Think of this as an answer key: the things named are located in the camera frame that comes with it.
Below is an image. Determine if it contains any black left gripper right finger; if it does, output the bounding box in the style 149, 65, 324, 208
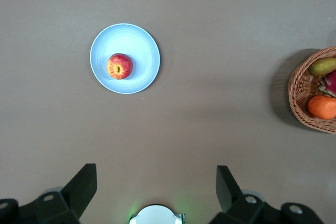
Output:
209, 165, 323, 224

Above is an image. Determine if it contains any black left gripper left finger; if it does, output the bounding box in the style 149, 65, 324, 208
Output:
0, 163, 98, 224

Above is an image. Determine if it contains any red yellow apple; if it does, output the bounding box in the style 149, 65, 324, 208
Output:
106, 53, 134, 80

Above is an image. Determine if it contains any brown table cloth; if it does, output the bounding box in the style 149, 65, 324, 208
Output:
0, 0, 336, 224

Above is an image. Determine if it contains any brown wicker basket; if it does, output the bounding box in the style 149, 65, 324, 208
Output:
288, 46, 336, 135

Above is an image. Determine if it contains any orange fruit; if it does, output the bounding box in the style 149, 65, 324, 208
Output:
307, 95, 336, 120

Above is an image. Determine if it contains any pink dragon fruit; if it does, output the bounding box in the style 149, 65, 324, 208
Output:
319, 69, 336, 98

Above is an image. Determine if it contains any yellow green mango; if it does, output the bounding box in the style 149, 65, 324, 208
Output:
309, 57, 336, 77

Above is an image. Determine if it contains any light blue plate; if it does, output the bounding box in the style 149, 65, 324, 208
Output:
89, 23, 161, 95

